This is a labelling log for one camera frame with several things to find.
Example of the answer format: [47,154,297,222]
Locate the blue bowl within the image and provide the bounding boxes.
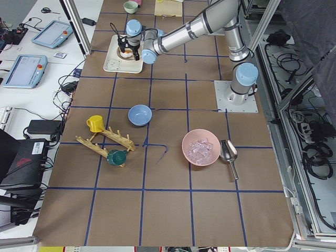
[128,104,152,127]

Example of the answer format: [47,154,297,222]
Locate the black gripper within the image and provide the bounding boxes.
[117,35,140,61]

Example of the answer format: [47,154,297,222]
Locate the teach pendant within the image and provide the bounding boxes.
[3,55,48,89]
[31,20,73,48]

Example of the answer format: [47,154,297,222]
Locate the dark green cup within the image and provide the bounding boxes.
[107,150,128,167]

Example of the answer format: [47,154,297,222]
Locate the cream bear tray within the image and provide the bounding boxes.
[103,35,143,74]

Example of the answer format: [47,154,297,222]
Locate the wooden cup rack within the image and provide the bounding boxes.
[75,126,137,168]

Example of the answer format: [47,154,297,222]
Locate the wooden cutting board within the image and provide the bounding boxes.
[154,0,183,17]

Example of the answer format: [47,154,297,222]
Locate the black laptop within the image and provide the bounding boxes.
[1,130,49,226]

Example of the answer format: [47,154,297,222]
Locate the pink cloth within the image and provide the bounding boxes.
[134,0,142,6]

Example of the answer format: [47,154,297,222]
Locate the yellow cup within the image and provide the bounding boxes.
[86,115,105,133]

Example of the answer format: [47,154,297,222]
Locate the large black power brick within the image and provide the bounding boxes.
[26,120,61,135]

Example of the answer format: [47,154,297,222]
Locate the green bowl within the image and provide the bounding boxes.
[123,1,138,14]

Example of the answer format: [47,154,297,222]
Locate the pink bowl with ice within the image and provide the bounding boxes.
[182,129,221,166]

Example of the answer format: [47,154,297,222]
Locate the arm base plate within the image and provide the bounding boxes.
[214,80,258,113]

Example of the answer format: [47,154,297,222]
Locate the near teach pendant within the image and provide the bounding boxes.
[3,55,48,89]

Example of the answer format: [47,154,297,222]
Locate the metal scoop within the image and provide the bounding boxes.
[220,139,239,180]

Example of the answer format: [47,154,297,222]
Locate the black power adapter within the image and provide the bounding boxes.
[81,18,97,26]

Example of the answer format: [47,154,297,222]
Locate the far teach pendant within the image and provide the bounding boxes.
[31,20,73,48]

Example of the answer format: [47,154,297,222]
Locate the cream round plate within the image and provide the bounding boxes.
[117,47,135,60]

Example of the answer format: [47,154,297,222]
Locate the scissors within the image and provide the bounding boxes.
[40,7,60,14]

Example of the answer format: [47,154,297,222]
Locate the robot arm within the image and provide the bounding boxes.
[117,0,259,106]

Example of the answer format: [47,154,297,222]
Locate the aluminium frame post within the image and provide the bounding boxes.
[59,0,92,56]

